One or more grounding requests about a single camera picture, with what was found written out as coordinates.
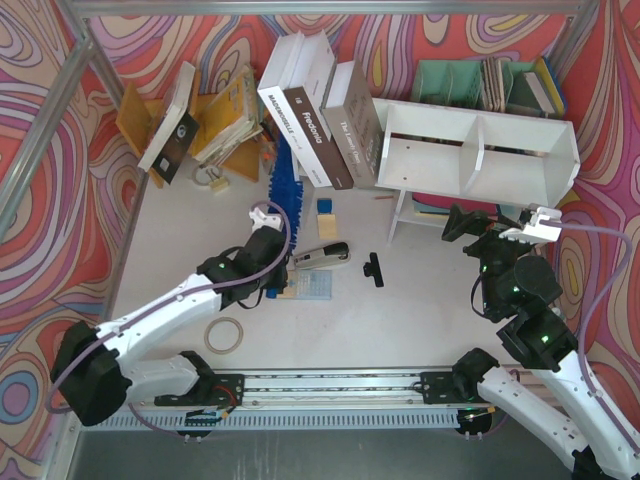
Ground yellow wooden book rack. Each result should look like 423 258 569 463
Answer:
116 61 262 187

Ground masking tape roll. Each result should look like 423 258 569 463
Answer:
204 317 244 355

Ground green file organizer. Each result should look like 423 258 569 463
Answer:
411 58 557 118

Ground grey black stapler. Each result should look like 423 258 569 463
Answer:
293 242 351 270

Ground stack of coloured folders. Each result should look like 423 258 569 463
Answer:
411 192 454 216

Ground white bookshelf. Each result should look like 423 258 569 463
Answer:
374 99 581 227

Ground yellow grey calculator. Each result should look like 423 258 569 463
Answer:
276 270 332 300

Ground black white paperback book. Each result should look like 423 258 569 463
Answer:
138 61 199 184

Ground pencil cup with pencils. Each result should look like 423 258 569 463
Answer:
260 115 281 175

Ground yellow sticky note pad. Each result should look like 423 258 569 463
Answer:
317 214 338 240

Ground white Mademoiselle book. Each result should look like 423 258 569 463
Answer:
257 32 331 188

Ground yellow worn books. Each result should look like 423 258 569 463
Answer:
192 64 262 165

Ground blue yellow book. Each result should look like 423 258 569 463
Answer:
526 56 568 118

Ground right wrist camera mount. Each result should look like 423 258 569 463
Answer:
498 205 562 244

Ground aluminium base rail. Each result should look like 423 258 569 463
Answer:
62 369 606 416

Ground brown Fredonia book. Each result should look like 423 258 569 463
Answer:
284 87 354 190

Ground grey Lonely City book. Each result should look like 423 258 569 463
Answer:
323 60 384 189

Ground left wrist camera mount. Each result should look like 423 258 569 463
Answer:
249 207 283 232

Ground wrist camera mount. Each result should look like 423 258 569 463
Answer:
249 207 283 232
498 205 562 244

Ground black clip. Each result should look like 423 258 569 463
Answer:
363 252 384 288

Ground brass padlock with ring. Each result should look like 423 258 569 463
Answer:
192 166 230 193

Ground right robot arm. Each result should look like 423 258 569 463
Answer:
442 205 639 479

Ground blue microfiber duster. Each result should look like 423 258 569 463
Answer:
265 135 306 300

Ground small white shelf stand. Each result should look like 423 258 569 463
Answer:
293 156 315 230

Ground blue eraser block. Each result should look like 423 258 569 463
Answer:
316 198 333 215

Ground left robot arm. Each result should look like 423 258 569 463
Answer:
50 226 290 426

